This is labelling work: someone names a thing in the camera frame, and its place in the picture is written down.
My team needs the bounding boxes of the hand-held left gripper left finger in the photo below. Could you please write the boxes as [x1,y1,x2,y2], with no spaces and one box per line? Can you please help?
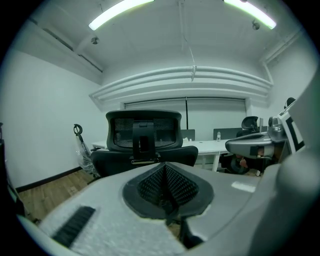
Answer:
[38,161,187,256]

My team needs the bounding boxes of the grey desk divider panel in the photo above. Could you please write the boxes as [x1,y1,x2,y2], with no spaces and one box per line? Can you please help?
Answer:
[180,128,196,141]
[213,127,243,140]

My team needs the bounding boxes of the black mesh office chair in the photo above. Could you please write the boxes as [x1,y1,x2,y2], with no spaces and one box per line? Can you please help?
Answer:
[89,109,200,182]

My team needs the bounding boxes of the white ceiling pipes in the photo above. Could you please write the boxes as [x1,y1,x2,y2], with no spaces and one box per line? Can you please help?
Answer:
[89,65,274,107]

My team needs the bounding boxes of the plastic-wrapped black chair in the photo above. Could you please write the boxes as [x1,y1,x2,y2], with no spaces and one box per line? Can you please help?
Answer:
[73,123,101,179]

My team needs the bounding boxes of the black office chair with headrest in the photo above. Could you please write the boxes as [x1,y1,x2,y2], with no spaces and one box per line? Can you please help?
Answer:
[236,115,260,138]

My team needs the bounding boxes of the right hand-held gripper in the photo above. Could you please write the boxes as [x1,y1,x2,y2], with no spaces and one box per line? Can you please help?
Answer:
[224,99,306,161]

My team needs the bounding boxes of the long ceiling tube light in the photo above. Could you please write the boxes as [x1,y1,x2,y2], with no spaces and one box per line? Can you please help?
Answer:
[88,0,156,32]
[223,0,278,30]

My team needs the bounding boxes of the white table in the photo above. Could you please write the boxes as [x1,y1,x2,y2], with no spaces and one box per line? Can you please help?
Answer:
[91,139,237,173]

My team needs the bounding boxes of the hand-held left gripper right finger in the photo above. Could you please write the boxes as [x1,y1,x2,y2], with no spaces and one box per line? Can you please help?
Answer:
[164,161,282,248]

